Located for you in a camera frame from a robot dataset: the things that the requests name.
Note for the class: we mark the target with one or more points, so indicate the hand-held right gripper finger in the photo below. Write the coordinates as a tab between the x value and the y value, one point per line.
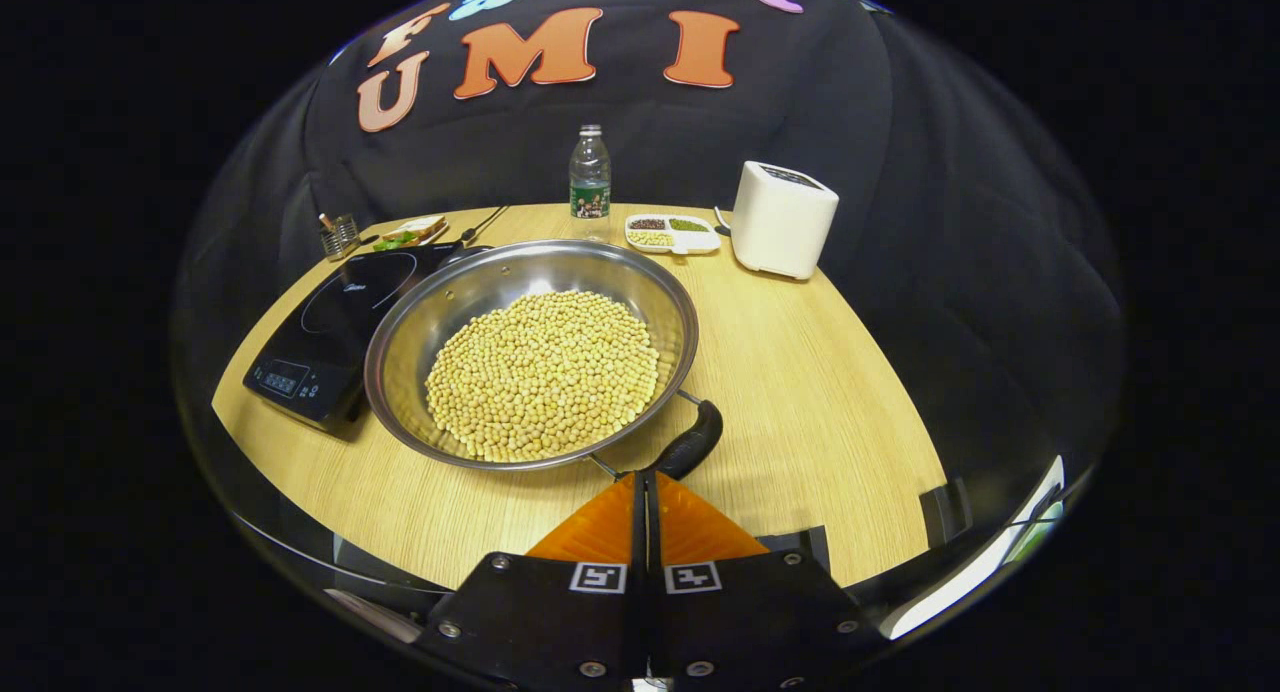
637	582
657	582

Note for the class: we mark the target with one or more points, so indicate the pile of yellow soybeans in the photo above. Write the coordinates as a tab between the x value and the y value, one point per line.
545	377

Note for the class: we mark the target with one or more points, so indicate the black induction cooktop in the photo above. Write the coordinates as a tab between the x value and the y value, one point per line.
330	342

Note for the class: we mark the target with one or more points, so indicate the white divided bean dish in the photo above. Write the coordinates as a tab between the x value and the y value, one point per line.
672	236

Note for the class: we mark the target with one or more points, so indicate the white toaster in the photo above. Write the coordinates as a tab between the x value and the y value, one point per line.
782	222

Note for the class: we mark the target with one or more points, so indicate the clear plastic water bottle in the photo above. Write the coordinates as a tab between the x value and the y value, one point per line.
590	187

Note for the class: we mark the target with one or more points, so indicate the small white plate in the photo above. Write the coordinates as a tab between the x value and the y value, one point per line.
438	232

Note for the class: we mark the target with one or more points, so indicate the sandwich with lettuce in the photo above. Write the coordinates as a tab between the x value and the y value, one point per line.
410	232

